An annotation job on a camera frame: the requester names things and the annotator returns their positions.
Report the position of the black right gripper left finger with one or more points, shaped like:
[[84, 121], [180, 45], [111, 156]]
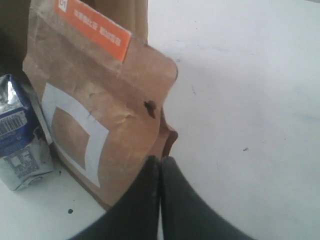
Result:
[[135, 216]]

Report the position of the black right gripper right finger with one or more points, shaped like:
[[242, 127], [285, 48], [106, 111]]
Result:
[[185, 215]]

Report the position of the blue white milk carton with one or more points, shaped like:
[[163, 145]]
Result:
[[24, 151]]

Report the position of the brown kraft pouch orange label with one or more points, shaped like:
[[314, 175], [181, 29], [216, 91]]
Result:
[[101, 90]]

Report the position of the large brown paper bag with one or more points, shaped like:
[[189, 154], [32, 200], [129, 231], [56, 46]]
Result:
[[14, 19]]

